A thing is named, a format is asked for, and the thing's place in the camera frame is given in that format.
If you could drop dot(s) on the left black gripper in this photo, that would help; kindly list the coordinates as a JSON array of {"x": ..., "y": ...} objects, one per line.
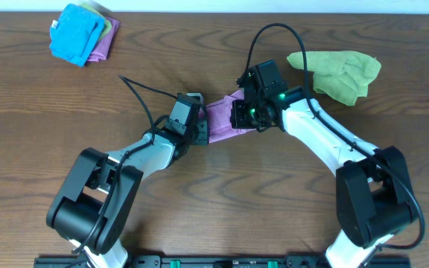
[{"x": 204, "y": 124}]

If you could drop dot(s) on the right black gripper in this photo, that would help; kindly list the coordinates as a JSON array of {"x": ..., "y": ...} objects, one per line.
[{"x": 237, "y": 120}]

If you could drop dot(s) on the purple microfiber cloth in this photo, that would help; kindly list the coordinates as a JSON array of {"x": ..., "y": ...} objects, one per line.
[{"x": 219, "y": 113}]

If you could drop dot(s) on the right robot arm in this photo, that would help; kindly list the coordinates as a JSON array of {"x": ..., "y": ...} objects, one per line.
[{"x": 374, "y": 197}]

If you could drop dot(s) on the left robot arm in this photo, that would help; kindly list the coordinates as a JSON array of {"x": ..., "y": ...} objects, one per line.
[{"x": 92, "y": 206}]

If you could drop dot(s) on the crumpled green cloth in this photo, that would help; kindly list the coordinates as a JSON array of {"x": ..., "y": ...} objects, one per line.
[{"x": 342, "y": 75}]

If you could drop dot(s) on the folded purple cloth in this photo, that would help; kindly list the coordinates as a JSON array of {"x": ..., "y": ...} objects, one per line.
[{"x": 101, "y": 50}]

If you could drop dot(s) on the folded blue cloth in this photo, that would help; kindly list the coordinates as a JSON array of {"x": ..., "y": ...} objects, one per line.
[{"x": 75, "y": 34}]

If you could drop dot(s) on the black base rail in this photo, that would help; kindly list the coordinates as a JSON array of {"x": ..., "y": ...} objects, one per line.
[{"x": 154, "y": 261}]

